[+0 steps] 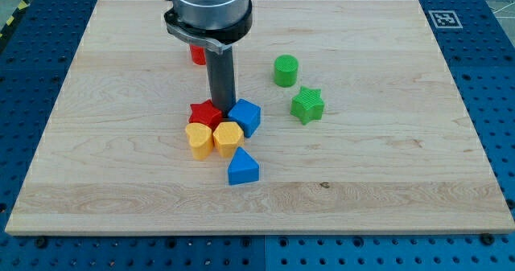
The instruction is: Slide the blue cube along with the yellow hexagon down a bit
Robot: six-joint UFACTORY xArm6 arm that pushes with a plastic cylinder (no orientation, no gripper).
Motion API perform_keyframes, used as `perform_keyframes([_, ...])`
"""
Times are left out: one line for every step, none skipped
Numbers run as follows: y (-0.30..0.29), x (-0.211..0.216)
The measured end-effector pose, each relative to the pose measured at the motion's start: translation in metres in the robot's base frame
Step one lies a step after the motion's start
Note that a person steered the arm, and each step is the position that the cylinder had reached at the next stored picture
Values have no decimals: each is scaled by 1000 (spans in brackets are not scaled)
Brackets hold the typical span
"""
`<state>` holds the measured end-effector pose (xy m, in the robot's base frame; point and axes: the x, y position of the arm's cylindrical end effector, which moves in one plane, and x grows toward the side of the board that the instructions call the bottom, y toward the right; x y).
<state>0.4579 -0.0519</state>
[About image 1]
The green star block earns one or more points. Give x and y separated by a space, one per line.
307 105

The green cylinder block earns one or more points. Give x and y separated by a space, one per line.
285 70

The blue triangle block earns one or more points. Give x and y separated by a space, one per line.
243 168

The yellow heart block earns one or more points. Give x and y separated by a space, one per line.
199 137

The black wrist flange clamp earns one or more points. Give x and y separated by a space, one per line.
216 40

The white fiducial marker tag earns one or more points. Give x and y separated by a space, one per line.
445 19

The blue cube block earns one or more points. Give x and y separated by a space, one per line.
247 115

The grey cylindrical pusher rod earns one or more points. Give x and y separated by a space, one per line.
221 79

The red star block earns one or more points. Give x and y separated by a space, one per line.
206 113

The yellow hexagon block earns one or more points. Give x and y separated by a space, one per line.
228 136

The red cylinder block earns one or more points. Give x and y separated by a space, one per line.
197 54

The light wooden board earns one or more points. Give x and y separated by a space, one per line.
395 151

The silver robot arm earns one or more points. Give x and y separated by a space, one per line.
215 26

